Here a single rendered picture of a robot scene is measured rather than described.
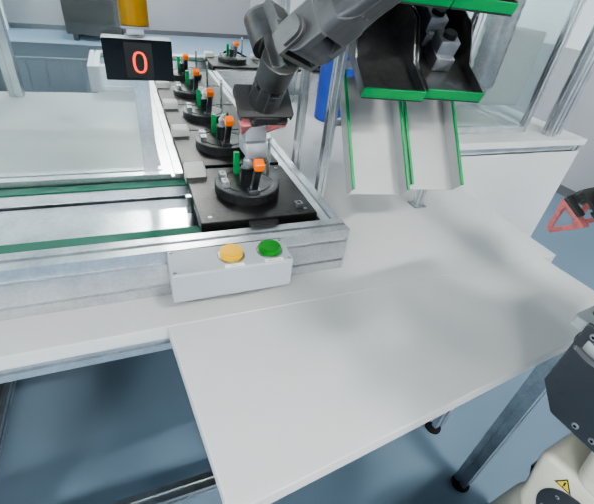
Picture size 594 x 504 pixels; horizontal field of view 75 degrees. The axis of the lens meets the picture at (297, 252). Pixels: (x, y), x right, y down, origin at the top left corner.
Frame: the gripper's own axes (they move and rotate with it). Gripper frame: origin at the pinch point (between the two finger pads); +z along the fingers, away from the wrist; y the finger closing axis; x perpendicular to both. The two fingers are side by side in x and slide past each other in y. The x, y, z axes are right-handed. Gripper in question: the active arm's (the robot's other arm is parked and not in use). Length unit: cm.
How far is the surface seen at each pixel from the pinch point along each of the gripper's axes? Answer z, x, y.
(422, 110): 0.4, -4.6, -43.8
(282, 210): 4.8, 16.1, -4.1
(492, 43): 26, -52, -114
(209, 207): 7.2, 13.1, 10.1
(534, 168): 59, -12, -159
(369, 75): -9.4, -5.9, -23.5
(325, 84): 55, -54, -53
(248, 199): 5.7, 12.7, 2.3
